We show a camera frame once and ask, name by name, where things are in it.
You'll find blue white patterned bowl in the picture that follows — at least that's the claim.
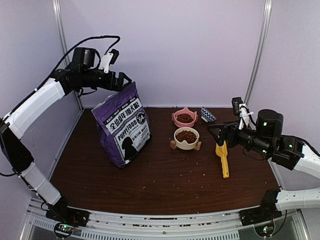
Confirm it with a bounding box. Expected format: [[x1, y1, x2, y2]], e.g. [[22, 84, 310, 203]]
[[200, 107, 217, 123]]

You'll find purple pet food bag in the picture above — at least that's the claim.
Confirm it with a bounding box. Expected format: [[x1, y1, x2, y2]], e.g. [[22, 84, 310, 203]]
[[91, 82, 151, 169]]

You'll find brown kibble in cream bowl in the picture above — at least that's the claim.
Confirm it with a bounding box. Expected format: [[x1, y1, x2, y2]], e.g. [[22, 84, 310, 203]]
[[175, 130, 197, 144]]

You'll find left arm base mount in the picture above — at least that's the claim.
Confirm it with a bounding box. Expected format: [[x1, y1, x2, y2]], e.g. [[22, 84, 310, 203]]
[[45, 208, 90, 239]]

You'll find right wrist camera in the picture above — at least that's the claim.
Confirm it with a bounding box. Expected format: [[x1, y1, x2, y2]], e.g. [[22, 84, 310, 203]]
[[231, 97, 256, 130]]

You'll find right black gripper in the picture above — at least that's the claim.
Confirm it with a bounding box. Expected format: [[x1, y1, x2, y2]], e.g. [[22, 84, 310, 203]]
[[207, 119, 273, 157]]

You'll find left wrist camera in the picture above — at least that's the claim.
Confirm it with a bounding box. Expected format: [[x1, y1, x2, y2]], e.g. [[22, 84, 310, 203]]
[[98, 49, 120, 74]]

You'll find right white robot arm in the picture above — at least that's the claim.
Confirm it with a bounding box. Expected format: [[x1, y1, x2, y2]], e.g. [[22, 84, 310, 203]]
[[113, 107, 298, 215]]

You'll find cream cat-ear pet bowl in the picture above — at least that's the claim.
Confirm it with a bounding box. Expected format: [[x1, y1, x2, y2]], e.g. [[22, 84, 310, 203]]
[[172, 127, 201, 151]]

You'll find brown kibble in pink bowl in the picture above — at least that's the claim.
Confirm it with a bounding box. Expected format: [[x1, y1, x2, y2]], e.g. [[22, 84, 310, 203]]
[[176, 113, 194, 124]]

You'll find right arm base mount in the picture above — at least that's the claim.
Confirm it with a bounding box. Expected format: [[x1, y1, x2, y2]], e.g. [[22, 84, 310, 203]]
[[239, 207, 282, 238]]

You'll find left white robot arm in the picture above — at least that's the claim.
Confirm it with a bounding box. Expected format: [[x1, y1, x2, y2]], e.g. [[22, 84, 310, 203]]
[[0, 47, 132, 222]]

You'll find left black braided cable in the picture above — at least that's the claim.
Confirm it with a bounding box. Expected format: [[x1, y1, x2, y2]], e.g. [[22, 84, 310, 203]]
[[32, 35, 121, 93]]

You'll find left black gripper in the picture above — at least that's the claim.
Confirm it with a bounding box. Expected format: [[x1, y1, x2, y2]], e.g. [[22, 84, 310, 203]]
[[81, 69, 131, 92]]

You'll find yellow plastic food scoop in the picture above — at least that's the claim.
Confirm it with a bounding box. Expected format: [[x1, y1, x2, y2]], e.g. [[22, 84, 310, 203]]
[[215, 141, 230, 179]]

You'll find front aluminium frame rail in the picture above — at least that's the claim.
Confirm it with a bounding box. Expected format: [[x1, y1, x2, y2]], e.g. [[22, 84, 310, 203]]
[[18, 198, 310, 240]]

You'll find wooden bowl stand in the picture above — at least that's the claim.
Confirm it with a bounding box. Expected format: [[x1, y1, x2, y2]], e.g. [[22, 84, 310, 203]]
[[170, 140, 202, 151]]

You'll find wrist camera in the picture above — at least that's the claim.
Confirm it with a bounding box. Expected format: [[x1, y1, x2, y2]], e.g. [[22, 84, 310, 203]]
[[231, 97, 256, 130], [98, 49, 120, 74]]

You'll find left aluminium corner post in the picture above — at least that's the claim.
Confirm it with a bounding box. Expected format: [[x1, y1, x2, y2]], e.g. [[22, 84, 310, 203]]
[[52, 0, 84, 112]]

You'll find pink cat-ear pet bowl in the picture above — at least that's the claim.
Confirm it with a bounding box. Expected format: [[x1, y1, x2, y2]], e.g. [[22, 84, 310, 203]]
[[171, 107, 198, 128]]

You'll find right aluminium corner post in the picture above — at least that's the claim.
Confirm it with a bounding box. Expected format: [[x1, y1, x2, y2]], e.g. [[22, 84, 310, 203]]
[[245, 0, 273, 104]]

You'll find aluminium corner post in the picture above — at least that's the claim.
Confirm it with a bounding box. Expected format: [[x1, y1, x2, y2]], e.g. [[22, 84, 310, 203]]
[[52, 0, 84, 112], [245, 0, 273, 104]]

